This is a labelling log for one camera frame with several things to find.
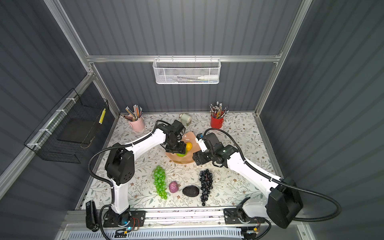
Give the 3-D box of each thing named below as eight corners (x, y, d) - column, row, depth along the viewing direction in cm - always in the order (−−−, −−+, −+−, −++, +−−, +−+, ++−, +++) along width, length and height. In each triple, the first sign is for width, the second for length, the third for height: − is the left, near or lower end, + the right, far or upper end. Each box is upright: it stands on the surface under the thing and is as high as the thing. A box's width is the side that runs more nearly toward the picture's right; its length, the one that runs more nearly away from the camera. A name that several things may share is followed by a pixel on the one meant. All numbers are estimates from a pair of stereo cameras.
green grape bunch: (156, 201, 81) (153, 198, 76) (154, 170, 92) (152, 166, 88) (167, 198, 81) (165, 195, 77) (165, 168, 93) (163, 164, 88)
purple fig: (167, 189, 84) (166, 187, 81) (172, 182, 87) (171, 179, 83) (175, 194, 82) (174, 192, 79) (180, 187, 85) (179, 184, 81)
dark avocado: (182, 196, 81) (182, 194, 78) (183, 188, 84) (182, 186, 81) (199, 196, 81) (199, 194, 78) (199, 188, 84) (199, 186, 81)
